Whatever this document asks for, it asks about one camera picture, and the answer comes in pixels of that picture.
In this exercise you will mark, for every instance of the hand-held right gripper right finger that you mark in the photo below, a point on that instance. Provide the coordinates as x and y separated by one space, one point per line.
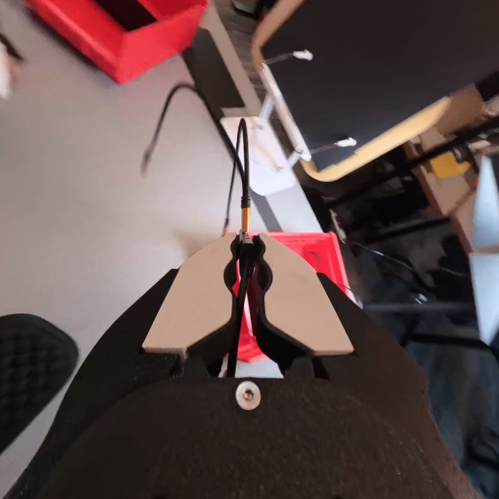
304 308

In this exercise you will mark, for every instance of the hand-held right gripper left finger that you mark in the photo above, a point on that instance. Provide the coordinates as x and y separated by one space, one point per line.
191 304

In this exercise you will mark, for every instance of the red plastic bin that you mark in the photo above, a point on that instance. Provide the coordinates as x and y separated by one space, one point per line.
136 54
323 253

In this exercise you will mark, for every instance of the white tablet stand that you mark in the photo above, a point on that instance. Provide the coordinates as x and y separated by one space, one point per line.
269 175

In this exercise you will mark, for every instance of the black chair armrest pad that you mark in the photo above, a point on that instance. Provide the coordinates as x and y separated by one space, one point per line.
31 370

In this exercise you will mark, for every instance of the yellow bin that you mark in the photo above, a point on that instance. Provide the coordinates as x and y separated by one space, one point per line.
448 165

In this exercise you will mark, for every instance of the black tablet tan rim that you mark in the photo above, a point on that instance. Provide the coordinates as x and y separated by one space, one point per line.
370 78

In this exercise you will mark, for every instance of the black bin divider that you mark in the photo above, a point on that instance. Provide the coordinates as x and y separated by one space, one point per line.
124 13

